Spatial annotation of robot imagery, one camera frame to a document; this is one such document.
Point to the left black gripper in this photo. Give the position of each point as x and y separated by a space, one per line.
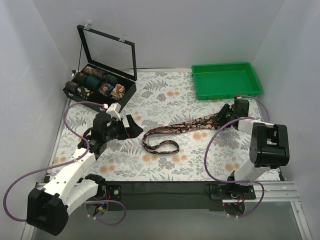
127 127

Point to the rolled navy floral tie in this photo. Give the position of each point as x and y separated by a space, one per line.
105 88

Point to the black floral necktie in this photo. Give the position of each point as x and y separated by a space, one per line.
209 122

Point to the rolled brown patterned tie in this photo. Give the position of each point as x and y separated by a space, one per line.
96 72

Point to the rolled cream red tie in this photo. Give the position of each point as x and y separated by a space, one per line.
118 92

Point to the green plastic tray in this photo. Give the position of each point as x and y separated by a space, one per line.
225 80

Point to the aluminium frame rail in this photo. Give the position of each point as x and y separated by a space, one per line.
280 192

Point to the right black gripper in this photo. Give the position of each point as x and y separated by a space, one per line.
225 114

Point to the rolled black floral tie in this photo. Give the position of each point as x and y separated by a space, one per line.
83 92

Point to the rolled teal tie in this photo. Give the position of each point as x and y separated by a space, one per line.
92 83

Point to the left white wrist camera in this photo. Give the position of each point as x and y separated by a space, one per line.
113 110

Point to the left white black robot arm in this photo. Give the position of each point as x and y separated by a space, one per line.
49 208

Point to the black tie display box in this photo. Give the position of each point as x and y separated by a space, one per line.
110 73

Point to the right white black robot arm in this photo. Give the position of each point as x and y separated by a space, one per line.
269 143

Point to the rolled dark purple tie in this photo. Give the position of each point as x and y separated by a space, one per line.
71 86

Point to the rolled dark green tie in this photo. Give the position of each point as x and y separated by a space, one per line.
110 79

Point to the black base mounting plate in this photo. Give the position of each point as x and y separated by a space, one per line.
173 195

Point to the floral patterned table mat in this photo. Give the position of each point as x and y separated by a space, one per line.
167 98

